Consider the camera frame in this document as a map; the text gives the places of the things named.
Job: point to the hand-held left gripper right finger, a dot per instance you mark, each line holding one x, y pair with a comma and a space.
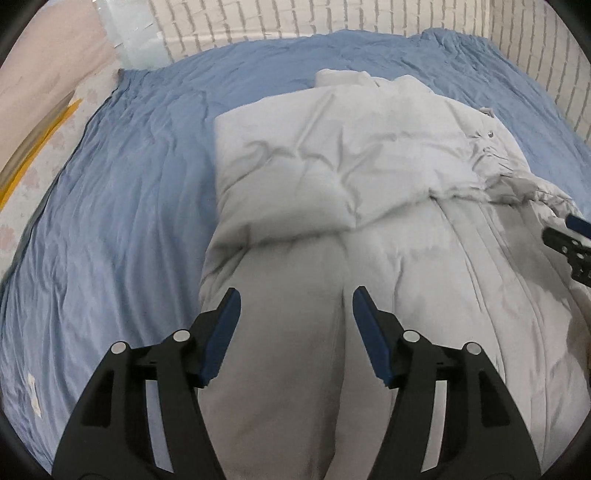
371, 341

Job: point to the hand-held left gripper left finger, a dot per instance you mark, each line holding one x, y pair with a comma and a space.
221, 341

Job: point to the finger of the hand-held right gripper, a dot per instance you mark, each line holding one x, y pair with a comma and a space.
577, 258
581, 227

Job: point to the grey puffer jacket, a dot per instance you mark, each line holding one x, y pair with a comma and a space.
346, 161

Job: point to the blue bed sheet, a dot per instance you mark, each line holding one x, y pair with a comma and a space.
138, 184

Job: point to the floral white mattress cover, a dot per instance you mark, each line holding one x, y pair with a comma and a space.
41, 184

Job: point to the yellow plastic strip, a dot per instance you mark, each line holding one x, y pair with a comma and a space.
69, 107

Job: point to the translucent plastic sheet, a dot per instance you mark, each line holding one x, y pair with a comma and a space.
134, 41

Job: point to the pink board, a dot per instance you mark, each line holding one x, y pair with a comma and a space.
46, 69

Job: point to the brick pattern wall panel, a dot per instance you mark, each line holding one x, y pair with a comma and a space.
323, 14

